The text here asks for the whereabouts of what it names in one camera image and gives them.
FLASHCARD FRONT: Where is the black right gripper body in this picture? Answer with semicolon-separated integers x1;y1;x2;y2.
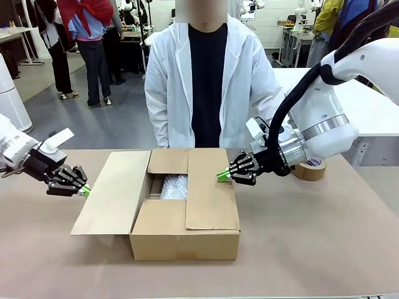
252;146;283;179

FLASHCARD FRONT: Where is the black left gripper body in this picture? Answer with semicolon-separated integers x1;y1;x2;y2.
23;148;68;185

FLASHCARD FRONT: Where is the brown cardboard box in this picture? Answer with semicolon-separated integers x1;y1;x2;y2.
70;148;241;261

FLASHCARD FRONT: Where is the bubble wrap bundle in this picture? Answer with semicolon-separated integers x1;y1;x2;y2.
160;174;190;200

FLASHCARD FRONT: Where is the brown packing tape roll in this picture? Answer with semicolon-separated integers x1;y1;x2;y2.
292;157;328;181

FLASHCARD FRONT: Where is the person in white hooded coat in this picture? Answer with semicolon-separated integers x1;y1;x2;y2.
145;0;289;150

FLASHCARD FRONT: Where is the white side table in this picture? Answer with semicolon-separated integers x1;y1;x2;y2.
272;67;399;166

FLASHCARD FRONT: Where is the person with red cloth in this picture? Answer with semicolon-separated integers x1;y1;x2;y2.
57;0;115;107

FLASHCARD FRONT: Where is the person in black white outfit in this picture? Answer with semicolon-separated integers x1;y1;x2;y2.
26;0;74;100

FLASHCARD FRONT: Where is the grey background workbench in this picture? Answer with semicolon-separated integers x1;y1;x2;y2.
277;20;314;68

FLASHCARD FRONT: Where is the person in dark clothes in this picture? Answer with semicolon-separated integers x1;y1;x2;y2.
102;0;126;85

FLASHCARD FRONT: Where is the light wooden background table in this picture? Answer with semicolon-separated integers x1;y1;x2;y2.
0;27;46;66

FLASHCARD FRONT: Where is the person in yellow top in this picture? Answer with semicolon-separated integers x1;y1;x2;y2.
313;0;344;68

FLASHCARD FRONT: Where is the black stand pole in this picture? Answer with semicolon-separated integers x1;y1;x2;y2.
137;0;153;78

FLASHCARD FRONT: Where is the person in blue vest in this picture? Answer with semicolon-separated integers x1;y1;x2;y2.
330;0;380;52

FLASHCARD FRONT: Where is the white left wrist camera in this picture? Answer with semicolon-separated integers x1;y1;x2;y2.
40;127;75;153

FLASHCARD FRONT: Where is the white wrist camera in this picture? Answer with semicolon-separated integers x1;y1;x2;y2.
40;127;75;153
245;116;272;148

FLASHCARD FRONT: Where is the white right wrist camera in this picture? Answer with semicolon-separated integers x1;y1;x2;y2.
245;116;272;148

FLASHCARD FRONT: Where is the black right arm cable sleeve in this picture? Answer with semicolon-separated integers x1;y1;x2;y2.
267;2;390;178

